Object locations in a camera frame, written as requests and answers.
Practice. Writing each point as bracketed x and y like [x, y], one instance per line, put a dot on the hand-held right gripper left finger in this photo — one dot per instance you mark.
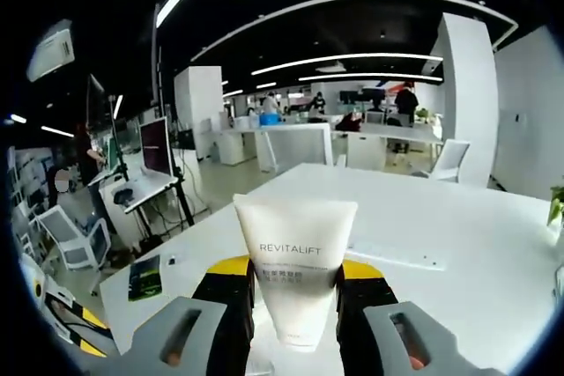
[229, 305]

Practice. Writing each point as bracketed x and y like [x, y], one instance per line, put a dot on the potted green plant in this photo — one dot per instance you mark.
[556, 206]

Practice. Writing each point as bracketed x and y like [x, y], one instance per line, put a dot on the white square pillar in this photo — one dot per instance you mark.
[198, 107]
[467, 85]

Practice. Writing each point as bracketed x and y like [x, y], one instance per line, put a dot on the blue box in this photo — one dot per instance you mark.
[269, 120]

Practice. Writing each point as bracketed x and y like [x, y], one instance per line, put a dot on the white mesh office chair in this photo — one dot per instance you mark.
[61, 226]

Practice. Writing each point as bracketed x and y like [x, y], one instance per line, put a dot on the dark computer monitor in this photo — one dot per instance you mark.
[155, 147]

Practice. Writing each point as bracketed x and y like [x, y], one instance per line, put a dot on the white plastic chair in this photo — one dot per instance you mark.
[449, 156]

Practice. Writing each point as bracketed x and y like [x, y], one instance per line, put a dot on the white panel desk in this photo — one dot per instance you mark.
[299, 147]

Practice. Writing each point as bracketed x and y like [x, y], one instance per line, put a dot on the ceiling air conditioner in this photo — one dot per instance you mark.
[48, 50]

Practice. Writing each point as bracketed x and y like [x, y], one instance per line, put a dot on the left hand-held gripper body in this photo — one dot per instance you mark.
[53, 301]

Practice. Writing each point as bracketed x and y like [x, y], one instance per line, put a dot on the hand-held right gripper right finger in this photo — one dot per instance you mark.
[365, 305]

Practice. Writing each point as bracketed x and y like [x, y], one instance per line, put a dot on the green black skincare packet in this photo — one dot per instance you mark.
[144, 279]

